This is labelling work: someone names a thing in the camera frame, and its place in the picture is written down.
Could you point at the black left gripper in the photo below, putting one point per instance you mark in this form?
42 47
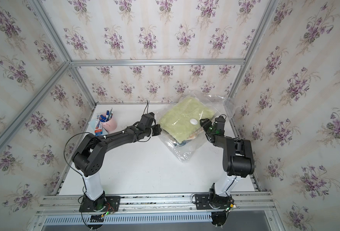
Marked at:
157 131

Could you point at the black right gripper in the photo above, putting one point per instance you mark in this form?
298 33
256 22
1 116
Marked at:
206 123

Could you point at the clear plastic vacuum bag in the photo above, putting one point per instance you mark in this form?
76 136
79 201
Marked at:
222 105

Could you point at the light green blanket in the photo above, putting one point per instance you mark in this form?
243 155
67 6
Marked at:
177 119

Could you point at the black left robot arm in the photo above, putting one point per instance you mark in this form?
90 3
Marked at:
90 154

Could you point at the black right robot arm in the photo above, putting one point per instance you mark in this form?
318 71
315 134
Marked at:
237 157

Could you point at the white patterned folded blanket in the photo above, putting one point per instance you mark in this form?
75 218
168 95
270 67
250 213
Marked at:
184 138

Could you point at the white vacuum bag valve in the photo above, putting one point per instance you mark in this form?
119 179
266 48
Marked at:
194 121

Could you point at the pink pen cup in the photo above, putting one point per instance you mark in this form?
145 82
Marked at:
109 126

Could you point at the blue pens in cup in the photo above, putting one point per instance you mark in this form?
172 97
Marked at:
105 117

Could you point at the light blue box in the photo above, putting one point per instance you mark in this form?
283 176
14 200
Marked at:
95 126

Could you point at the aluminium frame crossbar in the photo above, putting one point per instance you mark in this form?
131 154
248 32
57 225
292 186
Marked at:
145 62

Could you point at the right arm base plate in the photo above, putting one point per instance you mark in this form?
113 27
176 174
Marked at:
206 202

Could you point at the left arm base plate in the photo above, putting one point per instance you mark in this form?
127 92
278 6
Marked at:
102 204

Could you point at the aluminium mounting rail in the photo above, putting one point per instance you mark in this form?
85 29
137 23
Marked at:
155 203

